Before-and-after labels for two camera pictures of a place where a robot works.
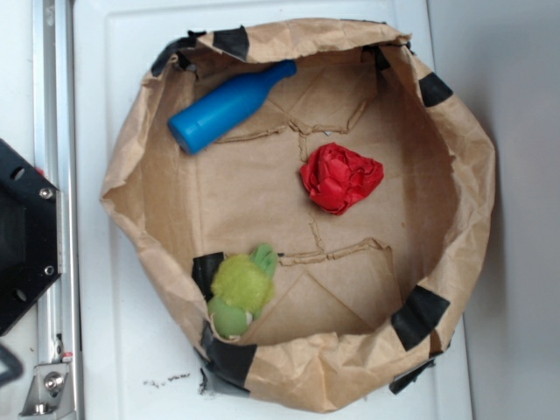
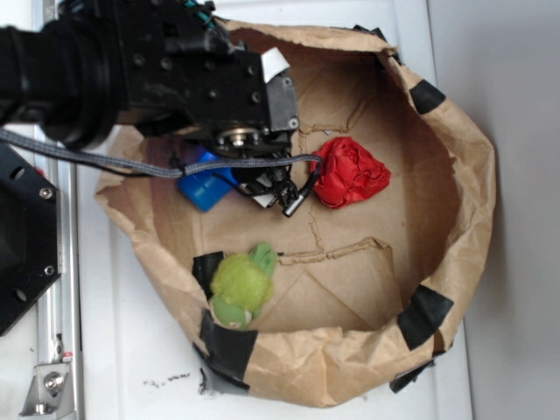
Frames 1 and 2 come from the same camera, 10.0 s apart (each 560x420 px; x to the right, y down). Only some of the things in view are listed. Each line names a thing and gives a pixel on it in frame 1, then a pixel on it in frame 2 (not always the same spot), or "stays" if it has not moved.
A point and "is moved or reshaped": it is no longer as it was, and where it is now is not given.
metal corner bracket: [50, 395] stays
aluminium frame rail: [58, 154] stays
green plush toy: [241, 288] stays
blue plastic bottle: [204, 121] is moved or reshaped
